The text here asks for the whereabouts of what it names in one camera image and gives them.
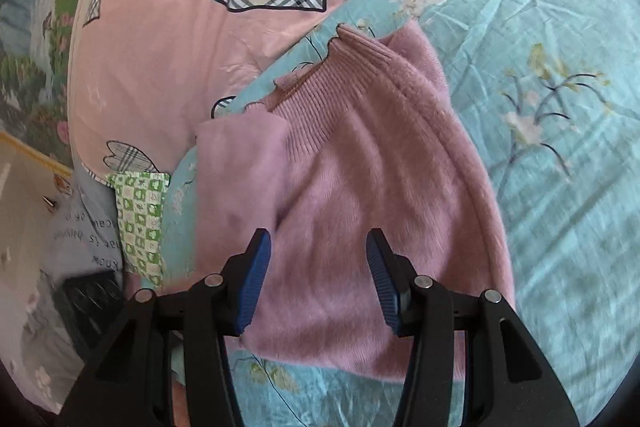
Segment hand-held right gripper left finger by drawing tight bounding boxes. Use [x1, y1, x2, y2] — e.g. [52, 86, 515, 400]
[55, 228, 273, 427]

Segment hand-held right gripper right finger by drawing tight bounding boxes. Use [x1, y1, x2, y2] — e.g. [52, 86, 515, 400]
[365, 228, 581, 427]

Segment pink knitted sweater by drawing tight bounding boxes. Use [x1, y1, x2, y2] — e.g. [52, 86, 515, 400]
[192, 21, 516, 383]

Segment green checkered pillow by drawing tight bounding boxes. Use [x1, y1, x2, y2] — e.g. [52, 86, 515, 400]
[109, 171, 172, 290]

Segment dark ribbed object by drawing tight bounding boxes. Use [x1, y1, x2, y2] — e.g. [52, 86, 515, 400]
[50, 269, 132, 358]

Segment grey pillow with lettering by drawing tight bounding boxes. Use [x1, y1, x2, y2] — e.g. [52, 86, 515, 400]
[42, 167, 132, 280]

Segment white floral cloth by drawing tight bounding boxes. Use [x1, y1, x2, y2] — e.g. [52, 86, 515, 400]
[0, 257, 86, 410]

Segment blue floral bedsheet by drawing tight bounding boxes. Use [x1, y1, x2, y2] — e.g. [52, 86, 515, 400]
[165, 0, 640, 427]

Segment pink quilt with plaid hearts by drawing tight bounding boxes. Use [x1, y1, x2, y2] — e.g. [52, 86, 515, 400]
[67, 0, 521, 188]

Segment landscape wall poster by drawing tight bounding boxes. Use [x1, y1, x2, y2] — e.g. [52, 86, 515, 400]
[0, 0, 118, 168]

